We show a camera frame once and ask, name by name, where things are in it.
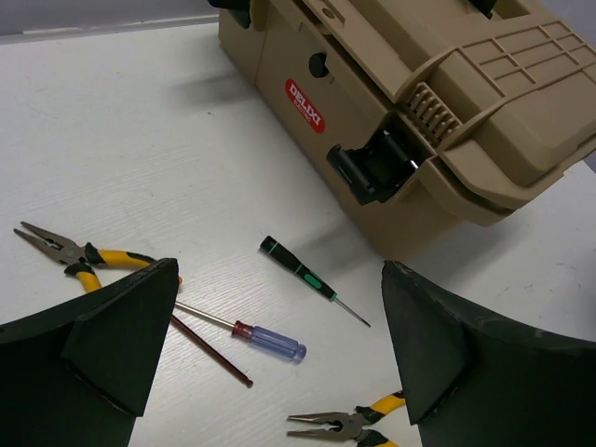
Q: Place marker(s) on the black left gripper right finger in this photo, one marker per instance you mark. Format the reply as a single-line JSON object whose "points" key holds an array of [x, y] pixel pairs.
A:
{"points": [[473, 377]]}

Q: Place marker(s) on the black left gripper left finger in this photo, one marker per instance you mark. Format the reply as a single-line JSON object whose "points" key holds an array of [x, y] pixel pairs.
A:
{"points": [[80, 373]]}

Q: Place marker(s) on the dark brown hex key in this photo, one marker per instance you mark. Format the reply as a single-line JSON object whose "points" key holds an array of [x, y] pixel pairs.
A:
{"points": [[211, 351]]}

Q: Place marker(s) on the yellow black needle-nose pliers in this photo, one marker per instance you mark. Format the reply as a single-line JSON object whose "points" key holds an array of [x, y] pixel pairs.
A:
{"points": [[79, 261]]}

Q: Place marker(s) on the blue red handled screwdriver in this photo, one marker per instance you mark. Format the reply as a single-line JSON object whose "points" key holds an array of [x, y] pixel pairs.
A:
{"points": [[271, 342]]}

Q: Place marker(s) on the black green precision screwdriver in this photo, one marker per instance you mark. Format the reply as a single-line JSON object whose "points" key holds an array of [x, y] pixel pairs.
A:
{"points": [[277, 252]]}

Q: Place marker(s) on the tan plastic toolbox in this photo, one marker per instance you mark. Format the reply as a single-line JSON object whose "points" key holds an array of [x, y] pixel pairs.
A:
{"points": [[497, 99]]}

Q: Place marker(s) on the yellow black pliers near front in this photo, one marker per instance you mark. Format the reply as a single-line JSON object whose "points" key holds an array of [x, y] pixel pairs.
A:
{"points": [[356, 426]]}

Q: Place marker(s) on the black toolbox front latch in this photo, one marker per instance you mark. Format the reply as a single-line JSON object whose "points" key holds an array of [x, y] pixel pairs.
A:
{"points": [[378, 170]]}

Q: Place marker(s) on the black toolbox latch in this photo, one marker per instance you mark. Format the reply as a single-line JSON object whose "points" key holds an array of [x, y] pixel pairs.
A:
{"points": [[239, 9], [378, 170]]}

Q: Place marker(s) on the black toolbox rear latch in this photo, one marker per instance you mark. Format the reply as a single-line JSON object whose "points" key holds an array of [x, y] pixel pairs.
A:
{"points": [[239, 9]]}

